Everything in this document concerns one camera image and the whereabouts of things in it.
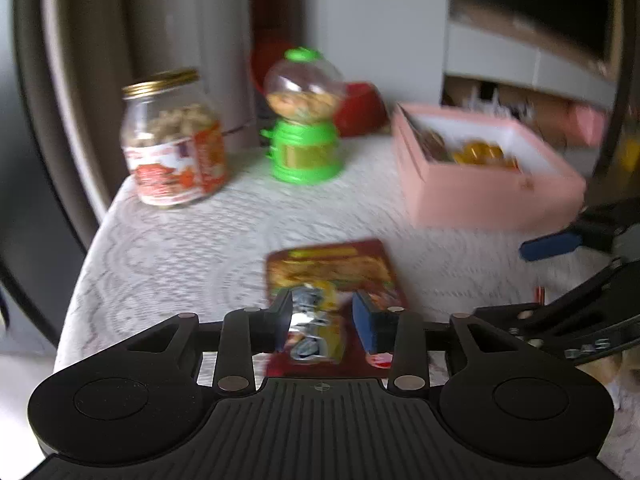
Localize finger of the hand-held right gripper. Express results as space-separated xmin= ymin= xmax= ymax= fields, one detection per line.
xmin=472 ymin=259 xmax=640 ymax=348
xmin=519 ymin=202 xmax=640 ymax=262

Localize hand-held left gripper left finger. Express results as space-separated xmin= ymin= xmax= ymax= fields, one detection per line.
xmin=125 ymin=287 xmax=295 ymax=397

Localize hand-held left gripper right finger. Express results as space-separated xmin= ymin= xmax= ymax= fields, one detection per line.
xmin=351 ymin=290 xmax=538 ymax=397

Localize silver yellow snack packet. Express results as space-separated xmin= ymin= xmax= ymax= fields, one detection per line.
xmin=287 ymin=282 xmax=348 ymax=363

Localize dark red snack packet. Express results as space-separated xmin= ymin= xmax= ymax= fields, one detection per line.
xmin=264 ymin=239 xmax=408 ymax=378

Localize pink cardboard box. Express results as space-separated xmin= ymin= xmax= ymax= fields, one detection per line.
xmin=391 ymin=102 xmax=587 ymax=231

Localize amber candies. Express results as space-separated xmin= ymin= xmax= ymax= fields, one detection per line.
xmin=452 ymin=140 xmax=521 ymax=168

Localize white lace tablecloth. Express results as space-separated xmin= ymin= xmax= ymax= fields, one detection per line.
xmin=52 ymin=132 xmax=640 ymax=480

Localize yellow object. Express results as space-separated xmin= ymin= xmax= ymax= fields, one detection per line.
xmin=612 ymin=140 xmax=640 ymax=176

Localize small pink box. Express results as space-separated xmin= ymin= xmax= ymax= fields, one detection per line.
xmin=565 ymin=105 xmax=608 ymax=146

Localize brown wrapped snack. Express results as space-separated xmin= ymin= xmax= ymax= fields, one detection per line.
xmin=417 ymin=130 xmax=451 ymax=161

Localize green candy dispenser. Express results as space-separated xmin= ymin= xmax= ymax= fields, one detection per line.
xmin=260 ymin=47 xmax=346 ymax=184

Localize glass jar with orange label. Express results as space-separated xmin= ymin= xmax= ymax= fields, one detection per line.
xmin=121 ymin=67 xmax=230 ymax=207

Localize white television cabinet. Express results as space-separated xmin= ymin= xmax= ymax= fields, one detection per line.
xmin=442 ymin=5 xmax=626 ymax=136

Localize red bowl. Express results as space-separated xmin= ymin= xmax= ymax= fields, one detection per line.
xmin=332 ymin=81 xmax=390 ymax=138

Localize black television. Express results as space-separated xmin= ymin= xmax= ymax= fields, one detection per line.
xmin=450 ymin=0 xmax=626 ymax=68

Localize red round lid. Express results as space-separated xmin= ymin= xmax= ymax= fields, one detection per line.
xmin=250 ymin=39 xmax=296 ymax=91

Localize dark chair frame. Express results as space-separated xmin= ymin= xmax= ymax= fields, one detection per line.
xmin=590 ymin=0 xmax=633 ymax=181

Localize beige curved chair frame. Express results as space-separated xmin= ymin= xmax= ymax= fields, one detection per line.
xmin=12 ymin=0 xmax=131 ymax=351

